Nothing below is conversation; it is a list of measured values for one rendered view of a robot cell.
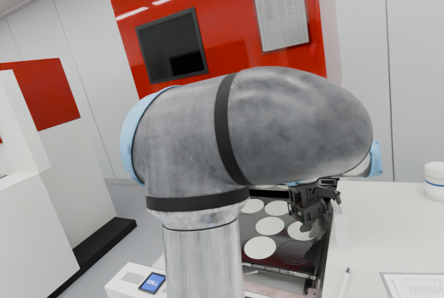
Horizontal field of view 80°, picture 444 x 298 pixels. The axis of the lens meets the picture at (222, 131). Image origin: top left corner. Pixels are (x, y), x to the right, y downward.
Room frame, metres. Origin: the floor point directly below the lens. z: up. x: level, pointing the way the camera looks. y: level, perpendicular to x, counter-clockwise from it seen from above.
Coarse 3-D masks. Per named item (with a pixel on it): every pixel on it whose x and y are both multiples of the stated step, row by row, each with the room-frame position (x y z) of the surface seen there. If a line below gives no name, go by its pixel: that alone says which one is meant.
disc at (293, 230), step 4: (292, 224) 0.77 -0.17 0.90; (296, 224) 0.77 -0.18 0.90; (300, 224) 0.76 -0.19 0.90; (288, 228) 0.76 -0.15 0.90; (292, 228) 0.75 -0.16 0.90; (296, 228) 0.75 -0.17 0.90; (288, 232) 0.74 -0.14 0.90; (292, 232) 0.73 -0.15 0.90; (296, 232) 0.73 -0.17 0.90; (300, 232) 0.72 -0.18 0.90; (308, 232) 0.71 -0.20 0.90; (292, 236) 0.71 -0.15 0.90; (296, 236) 0.71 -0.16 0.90; (300, 236) 0.70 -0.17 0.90; (304, 236) 0.70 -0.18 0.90; (308, 236) 0.70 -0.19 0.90; (300, 240) 0.69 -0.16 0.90; (304, 240) 0.68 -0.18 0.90; (308, 240) 0.68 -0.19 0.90
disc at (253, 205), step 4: (252, 200) 0.97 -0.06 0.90; (256, 200) 0.97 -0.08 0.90; (260, 200) 0.96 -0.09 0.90; (248, 204) 0.95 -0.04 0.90; (252, 204) 0.95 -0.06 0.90; (256, 204) 0.94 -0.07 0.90; (260, 204) 0.93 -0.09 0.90; (244, 208) 0.93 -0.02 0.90; (248, 208) 0.92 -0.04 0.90; (252, 208) 0.92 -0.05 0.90; (256, 208) 0.91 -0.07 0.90; (260, 208) 0.91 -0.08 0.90; (244, 212) 0.90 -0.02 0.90; (248, 212) 0.90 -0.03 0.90; (252, 212) 0.89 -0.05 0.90
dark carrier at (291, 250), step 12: (264, 204) 0.93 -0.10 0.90; (240, 216) 0.88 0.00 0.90; (252, 216) 0.87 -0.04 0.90; (264, 216) 0.85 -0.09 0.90; (276, 216) 0.83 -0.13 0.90; (288, 216) 0.82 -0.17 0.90; (240, 228) 0.81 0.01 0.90; (252, 228) 0.80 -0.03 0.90; (240, 240) 0.75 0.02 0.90; (276, 240) 0.71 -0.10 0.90; (288, 240) 0.70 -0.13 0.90; (312, 240) 0.68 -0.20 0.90; (276, 252) 0.66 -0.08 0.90; (288, 252) 0.65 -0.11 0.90; (300, 252) 0.64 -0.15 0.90; (312, 252) 0.63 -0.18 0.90; (264, 264) 0.62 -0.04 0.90; (276, 264) 0.61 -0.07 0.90; (288, 264) 0.61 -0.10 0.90; (300, 264) 0.60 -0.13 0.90; (312, 264) 0.59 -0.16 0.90
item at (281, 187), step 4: (276, 184) 0.98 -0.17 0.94; (280, 184) 0.98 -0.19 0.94; (284, 184) 0.97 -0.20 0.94; (252, 188) 1.03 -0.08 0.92; (256, 188) 1.02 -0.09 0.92; (260, 188) 1.02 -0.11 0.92; (264, 188) 1.01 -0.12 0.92; (268, 188) 1.00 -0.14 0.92; (272, 188) 0.99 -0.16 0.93; (276, 188) 0.98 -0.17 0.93; (280, 188) 0.97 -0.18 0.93; (284, 188) 0.96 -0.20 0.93; (336, 188) 0.87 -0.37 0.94; (252, 196) 1.05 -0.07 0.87; (332, 208) 0.88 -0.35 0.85
